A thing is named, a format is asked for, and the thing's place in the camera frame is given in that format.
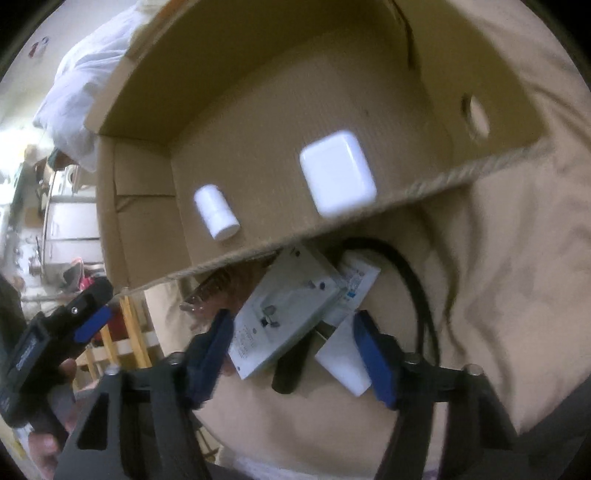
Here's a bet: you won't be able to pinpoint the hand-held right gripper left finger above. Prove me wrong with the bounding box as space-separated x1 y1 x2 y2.
53 308 236 480

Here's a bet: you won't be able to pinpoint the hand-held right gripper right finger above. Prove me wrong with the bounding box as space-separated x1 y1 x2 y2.
353 310 519 480

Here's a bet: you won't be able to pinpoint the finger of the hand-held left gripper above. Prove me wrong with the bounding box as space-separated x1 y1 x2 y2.
60 277 115 345

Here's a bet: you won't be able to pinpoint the white charger plug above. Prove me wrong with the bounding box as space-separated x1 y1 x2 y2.
315 318 372 397

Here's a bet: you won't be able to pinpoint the clear eyeglasses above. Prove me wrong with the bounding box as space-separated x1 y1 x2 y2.
179 272 241 319

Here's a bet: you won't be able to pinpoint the black cylinder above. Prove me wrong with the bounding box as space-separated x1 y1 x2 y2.
271 330 319 394

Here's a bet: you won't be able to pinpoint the white power adapter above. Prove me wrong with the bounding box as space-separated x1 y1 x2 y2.
227 244 345 381

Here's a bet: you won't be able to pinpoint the white tube with blue label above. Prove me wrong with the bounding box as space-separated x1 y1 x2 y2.
323 251 382 326

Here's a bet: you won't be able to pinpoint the black cable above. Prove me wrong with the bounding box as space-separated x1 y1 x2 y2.
339 237 441 367

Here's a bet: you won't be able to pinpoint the white earbud case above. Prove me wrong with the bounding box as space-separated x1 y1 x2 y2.
299 130 378 219

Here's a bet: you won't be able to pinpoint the brown cardboard box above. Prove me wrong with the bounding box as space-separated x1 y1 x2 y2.
84 0 555 301

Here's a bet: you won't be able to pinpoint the person's left hand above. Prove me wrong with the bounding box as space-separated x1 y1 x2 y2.
28 359 79 477

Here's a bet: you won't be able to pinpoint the white cabinet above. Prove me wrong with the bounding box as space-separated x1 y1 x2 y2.
41 166 105 278

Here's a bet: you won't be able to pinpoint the small white bottle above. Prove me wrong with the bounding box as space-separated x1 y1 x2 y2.
193 185 241 241

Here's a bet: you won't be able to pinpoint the beige blanket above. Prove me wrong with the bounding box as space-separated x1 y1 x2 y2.
143 0 591 472

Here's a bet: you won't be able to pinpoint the white bedding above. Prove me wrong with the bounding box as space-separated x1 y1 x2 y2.
32 0 160 171

